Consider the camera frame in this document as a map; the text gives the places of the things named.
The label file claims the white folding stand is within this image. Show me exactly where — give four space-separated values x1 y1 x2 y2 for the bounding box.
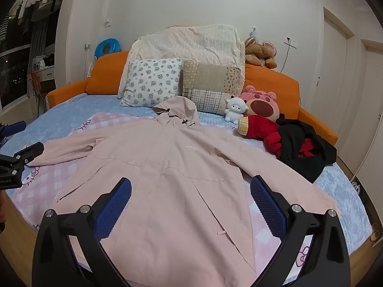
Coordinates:
84 43 92 79

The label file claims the black garment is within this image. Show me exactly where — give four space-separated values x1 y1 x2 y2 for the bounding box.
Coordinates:
275 116 338 184

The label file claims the red garment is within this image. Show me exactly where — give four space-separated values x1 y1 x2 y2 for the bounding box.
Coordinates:
238 115 318 160

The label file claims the cream quilt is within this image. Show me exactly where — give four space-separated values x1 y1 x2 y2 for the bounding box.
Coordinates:
118 24 246 99

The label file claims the white cable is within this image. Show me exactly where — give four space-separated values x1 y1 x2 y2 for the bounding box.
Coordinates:
351 142 375 192

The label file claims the brown plush bear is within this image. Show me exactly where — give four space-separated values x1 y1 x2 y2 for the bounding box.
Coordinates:
244 37 278 69

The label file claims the pink plush bear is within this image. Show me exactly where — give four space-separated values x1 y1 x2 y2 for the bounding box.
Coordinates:
239 85 280 123

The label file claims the beige patchwork pillow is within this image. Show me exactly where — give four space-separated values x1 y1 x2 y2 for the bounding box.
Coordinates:
181 60 244 116

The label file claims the pink checked cat-print blanket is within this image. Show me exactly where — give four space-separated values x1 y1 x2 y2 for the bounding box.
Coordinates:
13 112 322 287

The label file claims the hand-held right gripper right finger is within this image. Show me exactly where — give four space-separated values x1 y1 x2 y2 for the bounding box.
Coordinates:
250 175 351 287

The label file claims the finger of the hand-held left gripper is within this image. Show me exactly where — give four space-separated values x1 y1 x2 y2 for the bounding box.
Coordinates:
0 142 45 171
0 120 27 144

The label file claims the large window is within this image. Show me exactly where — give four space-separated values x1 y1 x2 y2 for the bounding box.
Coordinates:
0 21 33 108

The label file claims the grey curtain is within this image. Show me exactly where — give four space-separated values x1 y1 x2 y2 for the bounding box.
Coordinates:
30 15 57 96

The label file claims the blue swim ring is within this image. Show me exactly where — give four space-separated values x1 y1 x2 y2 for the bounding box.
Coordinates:
95 38 118 57

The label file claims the black power cable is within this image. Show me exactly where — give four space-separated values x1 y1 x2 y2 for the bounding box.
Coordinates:
281 38 291 73

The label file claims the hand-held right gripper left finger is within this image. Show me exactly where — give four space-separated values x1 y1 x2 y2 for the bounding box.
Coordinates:
31 177 133 287

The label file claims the white closet door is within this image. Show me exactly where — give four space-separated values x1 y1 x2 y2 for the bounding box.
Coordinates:
344 39 383 186

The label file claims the orange chair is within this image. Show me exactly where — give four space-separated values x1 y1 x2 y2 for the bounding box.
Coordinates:
30 72 41 102

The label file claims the white room door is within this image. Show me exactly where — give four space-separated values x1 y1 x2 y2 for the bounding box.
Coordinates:
308 6 355 117

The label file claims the white plush lamb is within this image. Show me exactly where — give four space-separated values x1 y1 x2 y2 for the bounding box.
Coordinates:
224 96 248 123

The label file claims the white floral pillow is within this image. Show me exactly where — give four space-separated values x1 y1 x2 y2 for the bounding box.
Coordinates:
120 58 183 107

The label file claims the pink hooded jacket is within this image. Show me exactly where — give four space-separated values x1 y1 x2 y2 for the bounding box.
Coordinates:
26 96 342 287

